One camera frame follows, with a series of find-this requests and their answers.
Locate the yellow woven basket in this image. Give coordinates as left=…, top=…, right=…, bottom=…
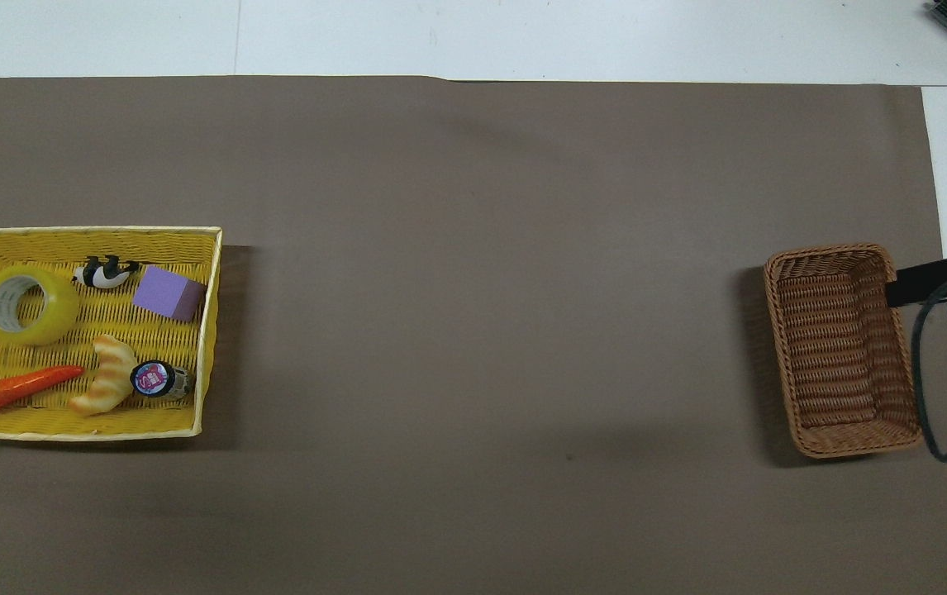
left=0, top=226, right=223, bottom=442

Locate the brown wicker basket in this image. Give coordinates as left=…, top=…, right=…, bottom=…
left=763, top=242, right=925, bottom=459

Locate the yellow tape roll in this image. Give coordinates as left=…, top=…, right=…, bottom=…
left=0, top=264, right=81, bottom=347

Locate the purple block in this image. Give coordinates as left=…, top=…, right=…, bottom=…
left=131, top=264, right=208, bottom=323

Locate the small can with printed lid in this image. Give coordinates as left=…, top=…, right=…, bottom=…
left=129, top=359, right=196, bottom=402

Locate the toy croissant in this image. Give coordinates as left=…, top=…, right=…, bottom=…
left=69, top=333, right=139, bottom=417

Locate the black and white toy animal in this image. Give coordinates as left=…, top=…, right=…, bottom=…
left=73, top=255, right=141, bottom=290

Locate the toy carrot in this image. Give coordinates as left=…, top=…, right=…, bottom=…
left=0, top=364, right=87, bottom=424

